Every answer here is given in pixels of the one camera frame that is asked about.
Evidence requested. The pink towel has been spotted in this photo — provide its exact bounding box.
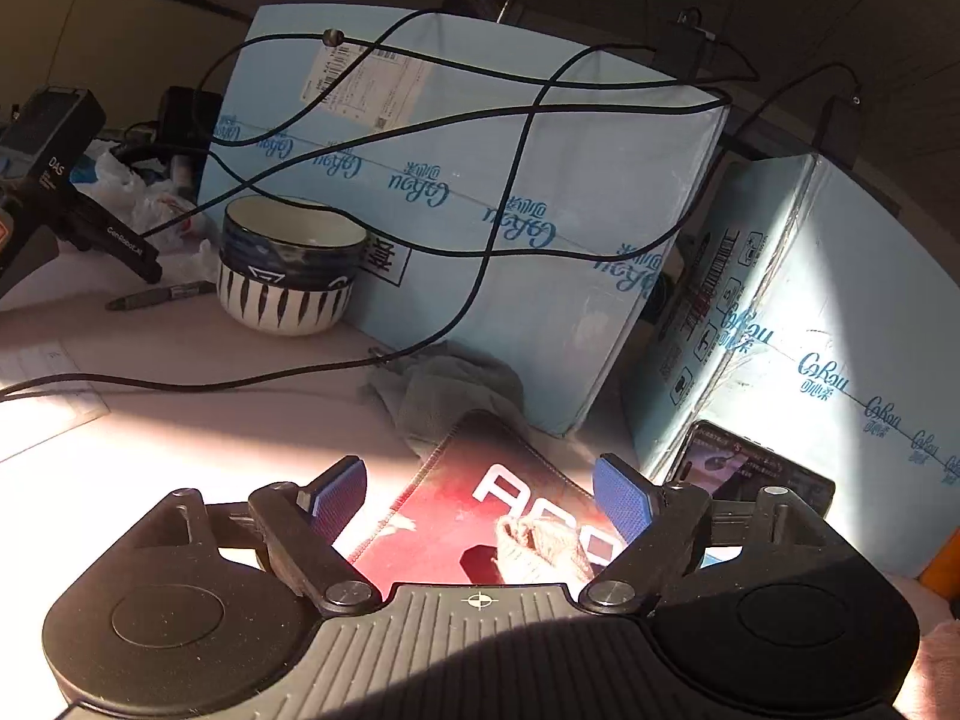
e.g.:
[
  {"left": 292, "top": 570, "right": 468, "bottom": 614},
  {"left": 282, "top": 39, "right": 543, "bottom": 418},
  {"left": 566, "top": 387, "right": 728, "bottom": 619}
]
[{"left": 493, "top": 516, "right": 602, "bottom": 586}]

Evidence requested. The white paper sheet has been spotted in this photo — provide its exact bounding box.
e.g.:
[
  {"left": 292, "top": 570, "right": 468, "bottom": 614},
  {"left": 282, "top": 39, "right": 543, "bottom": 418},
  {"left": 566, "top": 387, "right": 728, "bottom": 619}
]
[{"left": 0, "top": 341, "right": 111, "bottom": 464}]

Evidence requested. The spare black hand-held gripper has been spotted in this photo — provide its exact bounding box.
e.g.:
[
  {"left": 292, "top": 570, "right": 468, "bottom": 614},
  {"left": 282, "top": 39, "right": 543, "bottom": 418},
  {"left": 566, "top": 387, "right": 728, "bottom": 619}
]
[{"left": 0, "top": 85, "right": 164, "bottom": 295}]

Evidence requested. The grey towel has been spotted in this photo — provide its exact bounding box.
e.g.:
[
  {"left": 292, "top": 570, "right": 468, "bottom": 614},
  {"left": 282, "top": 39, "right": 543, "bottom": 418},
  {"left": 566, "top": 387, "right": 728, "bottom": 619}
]
[{"left": 364, "top": 341, "right": 526, "bottom": 460}]

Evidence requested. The white plastic bag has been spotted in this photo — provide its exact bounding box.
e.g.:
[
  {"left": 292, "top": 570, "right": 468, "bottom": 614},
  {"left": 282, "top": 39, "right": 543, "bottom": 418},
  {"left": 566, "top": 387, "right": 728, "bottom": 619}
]
[{"left": 71, "top": 146, "right": 220, "bottom": 267}]

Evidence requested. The black marker pen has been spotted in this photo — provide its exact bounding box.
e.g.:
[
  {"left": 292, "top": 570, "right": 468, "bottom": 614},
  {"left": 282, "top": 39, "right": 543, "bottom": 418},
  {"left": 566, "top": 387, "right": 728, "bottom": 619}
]
[{"left": 105, "top": 280, "right": 218, "bottom": 312}]

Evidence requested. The striped white ceramic bowl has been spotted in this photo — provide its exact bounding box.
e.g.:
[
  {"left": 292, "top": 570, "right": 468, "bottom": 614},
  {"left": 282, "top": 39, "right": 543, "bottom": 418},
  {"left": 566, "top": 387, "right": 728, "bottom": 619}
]
[{"left": 216, "top": 255, "right": 358, "bottom": 336}]

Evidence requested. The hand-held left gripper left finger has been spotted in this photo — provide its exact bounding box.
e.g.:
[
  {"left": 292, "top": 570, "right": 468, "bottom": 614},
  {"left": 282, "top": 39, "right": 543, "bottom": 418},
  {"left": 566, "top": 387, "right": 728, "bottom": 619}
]
[{"left": 131, "top": 456, "right": 383, "bottom": 616}]

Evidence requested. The black power adapter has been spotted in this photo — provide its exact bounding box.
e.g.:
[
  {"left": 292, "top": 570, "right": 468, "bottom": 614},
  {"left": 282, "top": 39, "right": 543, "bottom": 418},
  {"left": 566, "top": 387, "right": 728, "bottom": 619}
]
[
  {"left": 654, "top": 9, "right": 722, "bottom": 80},
  {"left": 816, "top": 90, "right": 863, "bottom": 162}
]

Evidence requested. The dark blue ceramic bowl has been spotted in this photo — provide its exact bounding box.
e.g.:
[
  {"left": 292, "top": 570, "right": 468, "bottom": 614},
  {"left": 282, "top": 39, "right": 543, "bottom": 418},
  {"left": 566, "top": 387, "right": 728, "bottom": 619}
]
[{"left": 220, "top": 195, "right": 370, "bottom": 295}]

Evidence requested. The small light blue cardboard box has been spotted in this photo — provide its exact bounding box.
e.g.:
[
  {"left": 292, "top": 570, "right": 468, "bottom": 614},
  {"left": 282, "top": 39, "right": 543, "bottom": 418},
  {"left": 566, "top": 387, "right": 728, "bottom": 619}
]
[{"left": 622, "top": 154, "right": 960, "bottom": 578}]

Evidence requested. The small black box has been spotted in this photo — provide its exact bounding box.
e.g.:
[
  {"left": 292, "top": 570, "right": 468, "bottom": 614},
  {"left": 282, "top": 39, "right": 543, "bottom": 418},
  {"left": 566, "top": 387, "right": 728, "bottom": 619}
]
[{"left": 159, "top": 86, "right": 220, "bottom": 160}]

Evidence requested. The long black cable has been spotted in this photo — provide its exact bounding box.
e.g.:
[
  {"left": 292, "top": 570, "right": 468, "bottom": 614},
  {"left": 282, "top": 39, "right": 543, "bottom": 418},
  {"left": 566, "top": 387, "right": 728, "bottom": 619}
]
[{"left": 0, "top": 64, "right": 862, "bottom": 400}]

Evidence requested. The large light blue cardboard box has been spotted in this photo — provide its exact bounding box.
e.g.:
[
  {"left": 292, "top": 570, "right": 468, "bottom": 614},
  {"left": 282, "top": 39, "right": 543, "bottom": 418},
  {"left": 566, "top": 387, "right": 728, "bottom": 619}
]
[{"left": 196, "top": 4, "right": 732, "bottom": 437}]

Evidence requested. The red mouse pad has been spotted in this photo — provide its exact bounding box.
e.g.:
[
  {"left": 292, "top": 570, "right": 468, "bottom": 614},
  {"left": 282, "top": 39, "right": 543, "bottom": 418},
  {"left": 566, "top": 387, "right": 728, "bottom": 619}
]
[{"left": 351, "top": 411, "right": 635, "bottom": 587}]

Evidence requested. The black smartphone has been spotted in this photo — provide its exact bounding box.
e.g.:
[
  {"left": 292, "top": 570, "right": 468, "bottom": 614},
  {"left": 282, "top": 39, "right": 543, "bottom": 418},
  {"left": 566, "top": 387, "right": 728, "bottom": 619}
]
[{"left": 666, "top": 420, "right": 837, "bottom": 520}]

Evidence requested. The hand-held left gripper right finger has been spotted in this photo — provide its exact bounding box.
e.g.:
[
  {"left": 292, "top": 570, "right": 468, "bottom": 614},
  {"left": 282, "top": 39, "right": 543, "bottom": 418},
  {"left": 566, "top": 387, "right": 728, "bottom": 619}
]
[{"left": 581, "top": 454, "right": 848, "bottom": 616}]

